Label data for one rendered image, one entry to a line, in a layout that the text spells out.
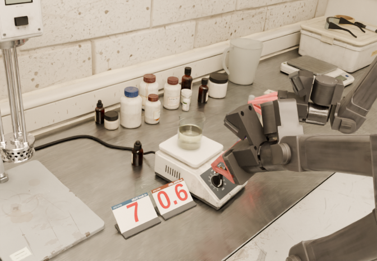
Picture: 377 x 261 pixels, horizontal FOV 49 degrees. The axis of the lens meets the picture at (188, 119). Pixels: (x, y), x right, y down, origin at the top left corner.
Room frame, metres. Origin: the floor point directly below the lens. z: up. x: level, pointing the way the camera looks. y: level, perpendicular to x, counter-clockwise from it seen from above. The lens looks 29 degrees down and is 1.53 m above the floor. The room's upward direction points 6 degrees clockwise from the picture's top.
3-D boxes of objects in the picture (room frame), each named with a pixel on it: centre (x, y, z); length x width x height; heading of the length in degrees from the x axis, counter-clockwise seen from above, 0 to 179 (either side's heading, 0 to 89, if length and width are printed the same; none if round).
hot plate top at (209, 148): (0.85, -0.01, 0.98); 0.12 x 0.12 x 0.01; 54
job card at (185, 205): (0.73, 0.01, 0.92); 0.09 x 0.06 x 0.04; 131
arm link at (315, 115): (0.97, -0.33, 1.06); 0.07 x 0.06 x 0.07; 81
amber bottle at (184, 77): (1.33, 0.02, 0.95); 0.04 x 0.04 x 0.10
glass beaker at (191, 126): (0.85, -0.01, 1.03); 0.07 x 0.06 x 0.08; 143
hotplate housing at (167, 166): (0.84, -0.04, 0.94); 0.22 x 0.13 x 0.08; 54
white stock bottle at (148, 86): (1.20, 0.14, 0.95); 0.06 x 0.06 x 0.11
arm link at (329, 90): (0.96, -0.36, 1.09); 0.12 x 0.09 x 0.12; 81
